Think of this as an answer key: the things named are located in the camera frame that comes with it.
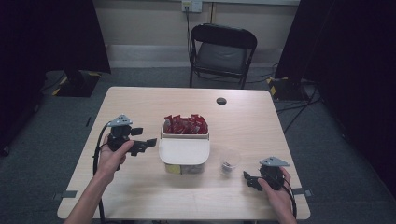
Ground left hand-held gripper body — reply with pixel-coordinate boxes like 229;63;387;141
106;113;135;153

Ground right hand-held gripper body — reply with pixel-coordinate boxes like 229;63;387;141
259;156;291;191

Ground white storage box with lid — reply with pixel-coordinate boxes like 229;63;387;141
158;119;211;175

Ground person's right hand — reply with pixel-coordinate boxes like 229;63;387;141
257;166;294;216

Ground person's left hand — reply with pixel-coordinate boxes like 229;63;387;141
94;133;135;185

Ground grey tape strip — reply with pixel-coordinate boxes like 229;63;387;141
290;187;314;198
52;189;78;201

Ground pile of red packets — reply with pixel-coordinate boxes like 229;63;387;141
163;113;209;135

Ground black stand base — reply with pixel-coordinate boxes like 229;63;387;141
51;69;102;98
266;76;308;102

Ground black folding chair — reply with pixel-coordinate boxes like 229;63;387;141
188;22;259;91

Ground black curtain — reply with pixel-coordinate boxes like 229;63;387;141
275;0;396;200
0;0;112;157

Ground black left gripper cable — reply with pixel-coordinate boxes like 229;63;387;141
92;123;110;224

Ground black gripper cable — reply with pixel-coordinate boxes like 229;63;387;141
92;123;110;224
270;173;298;219

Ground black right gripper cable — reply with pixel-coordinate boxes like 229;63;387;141
270;173;298;219

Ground black floor cables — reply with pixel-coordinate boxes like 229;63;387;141
275;83;323;135

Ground black wall socket cable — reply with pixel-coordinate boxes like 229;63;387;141
184;6;193;64

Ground white wall socket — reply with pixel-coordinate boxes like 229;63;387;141
181;0;204;14

